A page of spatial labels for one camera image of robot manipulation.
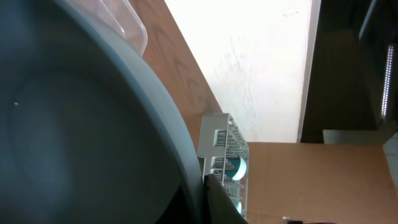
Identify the dark blue plate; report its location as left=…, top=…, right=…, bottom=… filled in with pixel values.
left=1, top=1, right=205, bottom=223

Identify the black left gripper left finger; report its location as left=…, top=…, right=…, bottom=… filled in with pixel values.
left=155, top=187, right=197, bottom=224

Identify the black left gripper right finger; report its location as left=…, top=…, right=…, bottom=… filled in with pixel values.
left=204, top=174, right=248, bottom=224

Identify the grey dishwasher rack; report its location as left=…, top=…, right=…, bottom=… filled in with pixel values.
left=197, top=113, right=249, bottom=219

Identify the clear plastic bin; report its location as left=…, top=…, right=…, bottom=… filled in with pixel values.
left=67, top=0, right=148, bottom=56

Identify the light blue cup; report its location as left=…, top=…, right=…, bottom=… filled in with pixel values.
left=235, top=201, right=242, bottom=214

